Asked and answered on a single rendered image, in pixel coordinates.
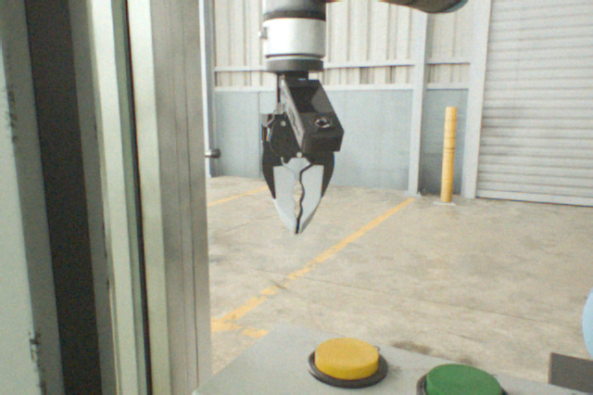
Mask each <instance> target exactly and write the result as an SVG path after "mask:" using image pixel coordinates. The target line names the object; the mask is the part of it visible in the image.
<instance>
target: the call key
mask: <svg viewBox="0 0 593 395"><path fill-rule="evenodd" d="M315 365H316V366H317V368H318V369H320V370H321V371H322V372H323V373H324V374H326V375H328V376H331V377H335V378H340V379H350V380H351V379H362V378H365V377H368V376H372V375H374V374H375V373H376V372H377V371H378V370H379V353H378V351H377V349H376V348H375V347H374V346H373V345H371V344H369V343H367V342H365V341H362V340H358V339H354V338H334V339H330V340H327V341H323V342H322V343H321V344H319V345H318V347H317V349H316V350H315Z"/></svg>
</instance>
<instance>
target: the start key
mask: <svg viewBox="0 0 593 395"><path fill-rule="evenodd" d="M426 393H427V394H428V395H502V388H501V385H500V384H499V382H498V381H497V380H496V379H495V378H494V377H493V376H492V375H490V374H488V373H487V372H486V371H484V370H482V369H480V368H477V367H474V366H470V365H467V364H461V363H444V364H440V365H437V366H435V367H433V368H432V369H431V370H430V371H429V372H428V374H427V377H426Z"/></svg>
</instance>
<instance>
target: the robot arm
mask: <svg viewBox="0 0 593 395"><path fill-rule="evenodd" d="M340 1H345V0H263V22H264V31H259V39H260V40H265V43H264V56H265V58H269V59H270V60H266V61H265V64H266V72H268V73H273V77H275V107H276V110H275V111H274V112H273V113H261V152H262V154H261V156H260V168H261V171H262V174H263V177H264V179H265V181H266V183H267V186H268V188H269V189H270V191H271V195H272V199H273V201H274V203H275V206H276V208H277V210H278V212H279V214H280V216H281V218H282V222H283V223H284V224H285V226H286V227H287V228H288V229H289V231H290V232H291V233H292V234H293V235H296V234H298V235H299V234H301V233H302V232H303V231H304V229H305V228H306V227H307V225H308V224H309V223H310V222H311V220H312V218H313V216H314V214H315V212H316V210H317V209H318V207H319V205H320V203H321V200H322V198H323V196H324V194H325V191H326V189H327V187H328V184H329V183H330V180H331V178H332V176H333V173H334V152H335V151H340V149H341V146H342V143H343V138H344V134H345V131H344V129H343V127H342V125H341V122H340V120H339V119H338V117H337V115H336V113H335V111H334V108H333V106H332V104H331V102H330V100H329V98H328V96H327V94H326V93H325V91H324V89H323V87H322V84H321V82H320V80H318V79H309V73H321V72H323V60H321V58H324V57H325V56H326V4H330V3H334V2H340ZM373 1H378V2H382V3H387V4H390V5H395V6H403V7H408V8H412V9H416V10H418V11H420V12H421V11H422V12H424V13H429V14H438V13H441V14H447V13H451V12H454V11H456V10H458V9H460V8H462V7H463V6H466V4H467V3H468V2H469V1H470V0H373ZM291 158H305V159H306V161H307V166H306V167H305V168H303V169H302V170H301V171H300V172H299V183H300V185H301V187H302V194H301V197H300V199H299V201H298V203H299V207H300V211H299V214H298V216H297V218H296V215H295V213H294V210H295V206H296V203H295V201H294V199H293V197H292V190H293V188H294V186H295V183H296V175H295V173H294V172H292V171H291V170H289V169H288V168H286V167H285V166H284V165H283V164H282V162H283V163H288V161H289V160H290V159H291ZM583 332H584V337H585V341H586V344H587V349H588V351H589V353H590V355H591V357H592V359H593V287H592V289H591V291H590V293H589V296H588V299H587V304H586V307H585V310H584V315H583Z"/></svg>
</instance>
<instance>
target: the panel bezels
mask: <svg viewBox="0 0 593 395"><path fill-rule="evenodd" d="M315 350H316V349H315ZM315 350H313V351H312V352H311V353H310V354H309V356H308V358H307V369H308V371H309V373H310V374H311V375H312V376H313V377H314V378H316V379H317V381H319V382H321V383H323V384H325V385H327V386H331V387H334V388H339V389H364V388H367V387H371V386H374V385H376V384H378V383H380V382H381V381H382V380H384V379H385V377H386V375H387V371H388V365H387V362H386V360H385V358H384V357H383V356H382V355H381V354H379V365H380V368H379V370H378V371H377V372H376V373H375V374H374V375H372V376H368V377H365V378H362V379H351V380H350V379H340V378H335V377H331V376H328V375H326V374H324V373H323V372H322V371H321V370H320V369H318V368H317V366H316V365H315V363H314V361H315ZM427 374H428V373H426V374H424V375H423V376H421V377H420V378H419V380H418V381H417V384H416V394H417V395H428V394H427V393H426V391H425V386H426V377H427Z"/></svg>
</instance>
